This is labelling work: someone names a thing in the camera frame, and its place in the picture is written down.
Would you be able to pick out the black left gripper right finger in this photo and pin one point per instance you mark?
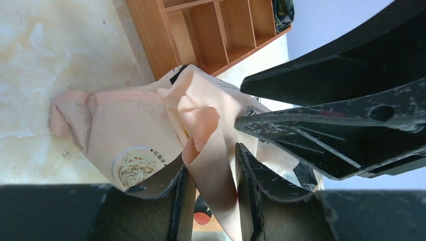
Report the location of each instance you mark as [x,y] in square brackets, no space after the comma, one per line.
[272,208]

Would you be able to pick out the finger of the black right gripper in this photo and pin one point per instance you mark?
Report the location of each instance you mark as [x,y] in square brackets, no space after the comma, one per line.
[369,136]
[384,52]

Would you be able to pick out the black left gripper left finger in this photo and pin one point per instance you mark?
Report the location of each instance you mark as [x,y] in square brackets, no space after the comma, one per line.
[159,208]

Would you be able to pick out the pink cat litter bag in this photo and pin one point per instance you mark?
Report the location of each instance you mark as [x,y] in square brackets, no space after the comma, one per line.
[133,133]

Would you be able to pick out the green black rolled tie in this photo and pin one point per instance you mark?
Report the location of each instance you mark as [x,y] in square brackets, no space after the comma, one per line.
[283,14]

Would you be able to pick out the orange wooden compartment organizer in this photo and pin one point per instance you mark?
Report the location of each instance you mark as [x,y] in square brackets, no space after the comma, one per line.
[213,35]

